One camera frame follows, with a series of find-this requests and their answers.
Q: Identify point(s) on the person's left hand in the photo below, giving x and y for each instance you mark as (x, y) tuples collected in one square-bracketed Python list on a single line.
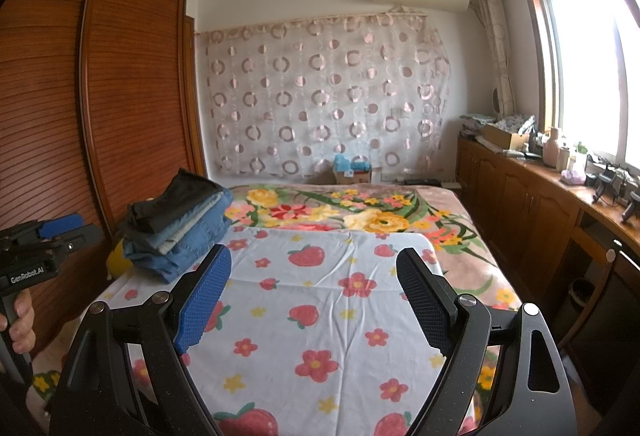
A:
[(24, 323)]

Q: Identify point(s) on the strawberry printed bed sheet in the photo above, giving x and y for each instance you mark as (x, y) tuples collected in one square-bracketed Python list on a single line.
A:
[(325, 316)]

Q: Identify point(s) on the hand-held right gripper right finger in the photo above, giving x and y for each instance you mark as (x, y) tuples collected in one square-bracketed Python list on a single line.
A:
[(422, 301)]

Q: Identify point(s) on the yellow plush toy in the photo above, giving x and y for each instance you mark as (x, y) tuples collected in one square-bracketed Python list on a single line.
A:
[(117, 261)]

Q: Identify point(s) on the pale window curtain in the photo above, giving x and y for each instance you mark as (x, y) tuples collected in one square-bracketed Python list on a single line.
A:
[(492, 41)]

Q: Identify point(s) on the circle patterned sheer curtain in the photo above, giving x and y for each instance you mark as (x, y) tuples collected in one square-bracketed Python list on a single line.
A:
[(320, 96)]

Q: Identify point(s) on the blue denim folded jeans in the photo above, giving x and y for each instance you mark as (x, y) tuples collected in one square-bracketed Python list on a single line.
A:
[(195, 246)]

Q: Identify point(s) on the pale green folded pants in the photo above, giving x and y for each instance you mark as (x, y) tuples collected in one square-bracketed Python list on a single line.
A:
[(175, 243)]

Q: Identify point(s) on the black tripod device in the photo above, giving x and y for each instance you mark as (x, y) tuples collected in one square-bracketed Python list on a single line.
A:
[(604, 183), (631, 208)]

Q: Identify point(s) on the small cardboard box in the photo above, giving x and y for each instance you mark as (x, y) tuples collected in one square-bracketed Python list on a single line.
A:
[(355, 177)]

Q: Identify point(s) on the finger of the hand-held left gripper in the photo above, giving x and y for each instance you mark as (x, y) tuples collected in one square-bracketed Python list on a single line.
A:
[(82, 238), (62, 225)]

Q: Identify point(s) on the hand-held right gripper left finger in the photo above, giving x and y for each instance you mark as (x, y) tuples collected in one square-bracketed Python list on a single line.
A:
[(205, 301)]

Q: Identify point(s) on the wooden side cabinet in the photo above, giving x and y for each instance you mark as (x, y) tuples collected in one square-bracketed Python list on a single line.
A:
[(530, 216)]

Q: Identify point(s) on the open cardboard box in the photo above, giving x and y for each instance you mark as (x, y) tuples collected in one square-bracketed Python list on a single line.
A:
[(502, 136)]

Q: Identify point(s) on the white bottle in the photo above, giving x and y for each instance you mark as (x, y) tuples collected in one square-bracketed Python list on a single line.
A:
[(564, 158)]

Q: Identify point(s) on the grey-blue folded pants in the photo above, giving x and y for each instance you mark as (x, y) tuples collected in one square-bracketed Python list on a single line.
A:
[(150, 238)]

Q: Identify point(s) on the wooden slatted wardrobe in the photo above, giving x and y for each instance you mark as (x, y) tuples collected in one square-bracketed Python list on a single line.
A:
[(110, 116)]

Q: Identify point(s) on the green capped bottle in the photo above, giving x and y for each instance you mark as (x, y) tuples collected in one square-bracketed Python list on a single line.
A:
[(580, 158)]

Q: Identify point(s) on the blue plastic bag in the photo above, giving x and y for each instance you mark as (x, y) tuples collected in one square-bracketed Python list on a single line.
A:
[(350, 163)]

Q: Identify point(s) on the black waste bin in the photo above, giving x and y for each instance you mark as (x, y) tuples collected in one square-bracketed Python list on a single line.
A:
[(582, 296)]

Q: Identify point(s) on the window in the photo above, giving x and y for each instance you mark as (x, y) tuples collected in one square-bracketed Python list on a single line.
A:
[(585, 66)]

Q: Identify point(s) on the floral blanket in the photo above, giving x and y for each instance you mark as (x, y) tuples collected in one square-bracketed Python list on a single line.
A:
[(360, 211)]

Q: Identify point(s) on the black pants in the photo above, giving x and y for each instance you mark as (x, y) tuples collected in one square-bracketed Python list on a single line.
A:
[(175, 201)]

